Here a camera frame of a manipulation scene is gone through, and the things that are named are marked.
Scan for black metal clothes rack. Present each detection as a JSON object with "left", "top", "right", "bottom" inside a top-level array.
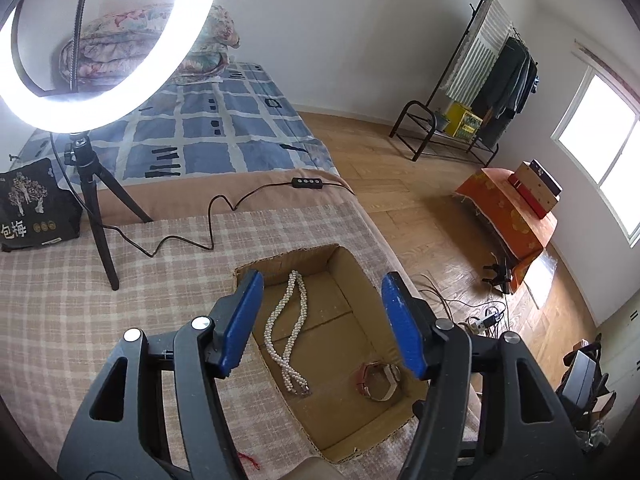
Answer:
[{"left": 389, "top": 0, "right": 538, "bottom": 163}]

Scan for brown cardboard box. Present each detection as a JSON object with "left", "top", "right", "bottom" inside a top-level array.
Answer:
[{"left": 234, "top": 244, "right": 431, "bottom": 463}]

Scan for white pearl necklace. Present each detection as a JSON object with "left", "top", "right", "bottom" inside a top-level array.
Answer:
[{"left": 264, "top": 270, "right": 312, "bottom": 397}]

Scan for white power strip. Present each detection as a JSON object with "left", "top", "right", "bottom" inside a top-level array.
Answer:
[{"left": 467, "top": 310, "right": 506, "bottom": 331}]

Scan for yellow box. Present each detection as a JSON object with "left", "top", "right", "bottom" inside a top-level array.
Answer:
[{"left": 444, "top": 101, "right": 483, "bottom": 139}]

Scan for low table with orange cloth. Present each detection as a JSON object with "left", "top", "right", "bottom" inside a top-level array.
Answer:
[{"left": 454, "top": 167, "right": 558, "bottom": 293}]

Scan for black cable with inline remote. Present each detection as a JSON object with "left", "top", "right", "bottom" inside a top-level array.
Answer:
[{"left": 90, "top": 176, "right": 356, "bottom": 258}]

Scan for dark grey hanging garment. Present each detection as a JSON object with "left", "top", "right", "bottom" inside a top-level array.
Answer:
[{"left": 517, "top": 50, "right": 540, "bottom": 116}]

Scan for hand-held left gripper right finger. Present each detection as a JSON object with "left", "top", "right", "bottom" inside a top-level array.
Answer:
[{"left": 381, "top": 271, "right": 583, "bottom": 480}]

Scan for pink plaid blanket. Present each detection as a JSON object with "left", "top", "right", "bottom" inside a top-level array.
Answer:
[{"left": 0, "top": 202, "right": 481, "bottom": 480}]

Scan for folded floral quilt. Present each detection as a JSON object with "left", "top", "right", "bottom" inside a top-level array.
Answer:
[{"left": 59, "top": 2, "right": 243, "bottom": 93}]

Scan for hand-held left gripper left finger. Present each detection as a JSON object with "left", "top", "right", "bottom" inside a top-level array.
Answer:
[{"left": 56, "top": 269, "right": 265, "bottom": 480}]

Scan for black printed snack bag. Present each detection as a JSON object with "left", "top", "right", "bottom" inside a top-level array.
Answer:
[{"left": 0, "top": 157, "right": 83, "bottom": 253}]

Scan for dark green hanging garment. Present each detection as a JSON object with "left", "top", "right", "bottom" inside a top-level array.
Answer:
[{"left": 470, "top": 35, "right": 526, "bottom": 146}]

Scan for white ring light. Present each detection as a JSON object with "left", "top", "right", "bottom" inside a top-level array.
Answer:
[{"left": 0, "top": 0, "right": 223, "bottom": 133}]

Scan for striped hanging towel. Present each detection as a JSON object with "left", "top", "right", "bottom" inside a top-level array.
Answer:
[{"left": 445, "top": 0, "right": 516, "bottom": 106}]

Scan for black light tripod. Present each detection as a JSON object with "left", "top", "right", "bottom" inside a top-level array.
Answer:
[{"left": 50, "top": 130, "right": 153, "bottom": 291}]

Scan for pink strap wristwatch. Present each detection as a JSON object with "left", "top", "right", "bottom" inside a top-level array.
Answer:
[{"left": 354, "top": 361, "right": 403, "bottom": 402}]

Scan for brown bed cover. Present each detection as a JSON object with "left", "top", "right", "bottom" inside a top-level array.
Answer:
[{"left": 75, "top": 170, "right": 416, "bottom": 281}]

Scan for stacked boxes on orange table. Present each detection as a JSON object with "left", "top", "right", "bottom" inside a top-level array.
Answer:
[{"left": 515, "top": 161, "right": 561, "bottom": 219}]

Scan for small black floor tripod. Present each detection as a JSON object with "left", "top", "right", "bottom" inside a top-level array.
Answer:
[{"left": 482, "top": 252, "right": 518, "bottom": 293}]

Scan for red flat box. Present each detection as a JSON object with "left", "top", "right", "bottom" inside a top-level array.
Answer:
[{"left": 507, "top": 172, "right": 548, "bottom": 218}]

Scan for window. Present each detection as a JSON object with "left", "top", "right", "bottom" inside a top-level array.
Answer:
[{"left": 550, "top": 40, "right": 640, "bottom": 246}]

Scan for dark flat box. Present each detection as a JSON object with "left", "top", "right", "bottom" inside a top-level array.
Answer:
[{"left": 530, "top": 159, "right": 563, "bottom": 196}]

